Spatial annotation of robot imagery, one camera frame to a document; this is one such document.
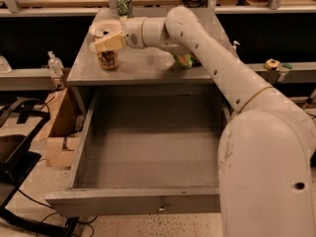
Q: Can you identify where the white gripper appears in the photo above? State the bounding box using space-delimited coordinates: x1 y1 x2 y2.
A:
89 16 147 53

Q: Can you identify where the orange soda can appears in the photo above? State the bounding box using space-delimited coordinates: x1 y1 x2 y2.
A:
96 45 119 70

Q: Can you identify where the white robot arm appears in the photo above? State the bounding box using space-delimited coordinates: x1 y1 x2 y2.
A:
90 7 316 237

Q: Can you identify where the green soda can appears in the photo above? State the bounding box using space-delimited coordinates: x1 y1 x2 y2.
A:
117 0 133 18

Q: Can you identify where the open grey top drawer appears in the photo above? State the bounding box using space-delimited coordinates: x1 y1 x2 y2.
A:
46 95 222 217

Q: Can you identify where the white bowl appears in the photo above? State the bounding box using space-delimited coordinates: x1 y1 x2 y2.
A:
89 19 122 40

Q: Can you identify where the grey cabinet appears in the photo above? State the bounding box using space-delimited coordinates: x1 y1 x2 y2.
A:
67 7 240 110

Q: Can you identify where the clear plastic bottle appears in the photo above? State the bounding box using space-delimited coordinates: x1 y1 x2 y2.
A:
47 51 64 76

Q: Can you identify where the green chip bag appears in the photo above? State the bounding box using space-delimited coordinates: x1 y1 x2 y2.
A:
172 53 200 69

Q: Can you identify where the cardboard box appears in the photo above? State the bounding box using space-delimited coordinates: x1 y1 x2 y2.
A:
35 88 79 141

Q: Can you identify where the black office chair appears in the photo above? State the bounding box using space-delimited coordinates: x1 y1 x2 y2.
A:
0 97 79 237

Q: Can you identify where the small white spray bottle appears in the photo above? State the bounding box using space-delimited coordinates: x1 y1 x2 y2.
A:
232 40 240 50

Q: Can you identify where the small green object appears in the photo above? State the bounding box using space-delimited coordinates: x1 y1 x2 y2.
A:
282 63 292 69

